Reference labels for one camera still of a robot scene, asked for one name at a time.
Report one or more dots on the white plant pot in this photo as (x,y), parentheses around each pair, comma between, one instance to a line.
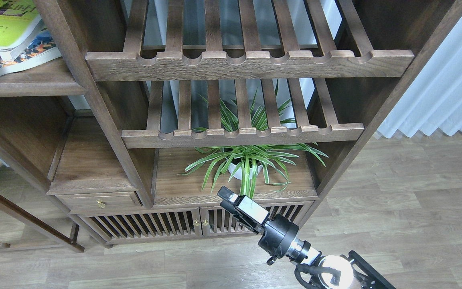
(236,169)

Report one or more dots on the yellow cover book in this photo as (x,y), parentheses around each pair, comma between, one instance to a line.
(20,23)

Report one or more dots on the left slatted cabinet door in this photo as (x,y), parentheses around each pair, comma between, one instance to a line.
(146,226)

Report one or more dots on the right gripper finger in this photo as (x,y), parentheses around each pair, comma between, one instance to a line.
(247,213)
(227,195)

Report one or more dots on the wooden side furniture frame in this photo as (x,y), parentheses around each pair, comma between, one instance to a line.
(29,219)

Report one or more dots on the dark wooden bookshelf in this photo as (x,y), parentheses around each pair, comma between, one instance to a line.
(136,91)

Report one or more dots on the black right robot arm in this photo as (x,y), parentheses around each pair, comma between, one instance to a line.
(313,270)

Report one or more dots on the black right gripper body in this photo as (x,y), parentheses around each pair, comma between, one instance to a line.
(278,235)

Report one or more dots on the right slatted cabinet door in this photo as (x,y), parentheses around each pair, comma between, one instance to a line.
(216,221)

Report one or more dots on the colourful 300 paperback book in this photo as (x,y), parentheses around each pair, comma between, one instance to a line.
(43,49)

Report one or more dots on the green spider plant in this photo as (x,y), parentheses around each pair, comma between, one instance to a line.
(273,158)

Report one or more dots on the slatted cabinet door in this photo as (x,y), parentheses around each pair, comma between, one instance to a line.
(146,226)
(216,221)

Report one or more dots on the small wooden drawer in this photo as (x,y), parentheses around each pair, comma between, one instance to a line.
(88,201)

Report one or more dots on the brass drawer knob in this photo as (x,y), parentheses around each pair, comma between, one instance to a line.
(101,204)

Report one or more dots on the white pleated curtain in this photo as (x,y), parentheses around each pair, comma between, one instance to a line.
(434,100)

